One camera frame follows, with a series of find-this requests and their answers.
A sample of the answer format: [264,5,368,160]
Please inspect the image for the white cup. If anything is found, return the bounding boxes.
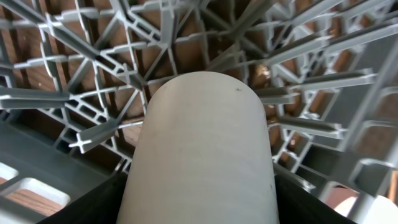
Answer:
[117,72,279,224]

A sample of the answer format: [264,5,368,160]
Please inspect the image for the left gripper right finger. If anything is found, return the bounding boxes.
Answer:
[274,175,356,224]

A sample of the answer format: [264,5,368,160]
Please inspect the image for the pink white bowl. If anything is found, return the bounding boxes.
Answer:
[334,195,397,224]

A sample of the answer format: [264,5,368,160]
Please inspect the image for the grey plastic dishwasher rack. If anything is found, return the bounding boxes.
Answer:
[1,1,397,223]

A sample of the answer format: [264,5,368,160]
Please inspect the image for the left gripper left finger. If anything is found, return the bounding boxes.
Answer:
[38,173,127,224]

